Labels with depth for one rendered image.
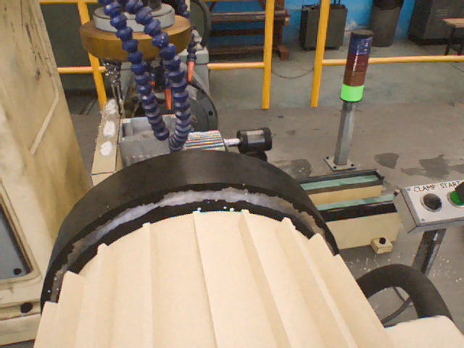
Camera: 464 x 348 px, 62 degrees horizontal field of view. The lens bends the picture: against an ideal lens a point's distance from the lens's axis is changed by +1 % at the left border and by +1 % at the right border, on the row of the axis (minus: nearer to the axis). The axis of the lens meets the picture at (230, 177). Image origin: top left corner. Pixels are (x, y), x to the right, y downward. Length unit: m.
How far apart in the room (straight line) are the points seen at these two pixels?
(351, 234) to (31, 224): 0.68
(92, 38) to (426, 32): 5.58
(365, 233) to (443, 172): 0.48
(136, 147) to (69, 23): 3.30
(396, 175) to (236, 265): 1.17
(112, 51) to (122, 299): 0.50
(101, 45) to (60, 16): 3.36
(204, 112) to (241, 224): 0.82
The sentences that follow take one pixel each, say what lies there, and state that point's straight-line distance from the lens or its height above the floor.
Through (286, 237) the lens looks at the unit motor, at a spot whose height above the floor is 1.35.
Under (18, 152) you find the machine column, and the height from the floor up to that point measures 1.21.
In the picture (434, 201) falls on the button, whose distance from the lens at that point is 0.74.
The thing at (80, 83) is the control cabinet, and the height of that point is 0.16.
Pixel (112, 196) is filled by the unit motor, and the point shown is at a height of 1.36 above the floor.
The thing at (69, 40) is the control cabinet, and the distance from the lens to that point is 4.02.
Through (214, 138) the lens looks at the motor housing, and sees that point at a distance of 0.78.
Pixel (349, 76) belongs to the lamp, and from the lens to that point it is 1.17.
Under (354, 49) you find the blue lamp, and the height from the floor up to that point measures 1.18.
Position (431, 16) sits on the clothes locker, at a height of 0.39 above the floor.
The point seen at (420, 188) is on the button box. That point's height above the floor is 1.08.
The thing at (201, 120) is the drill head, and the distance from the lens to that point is 0.99.
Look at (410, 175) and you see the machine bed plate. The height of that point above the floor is 0.80.
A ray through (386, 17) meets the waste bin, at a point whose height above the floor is 0.38.
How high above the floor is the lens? 1.47
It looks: 34 degrees down
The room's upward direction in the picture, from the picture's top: 1 degrees counter-clockwise
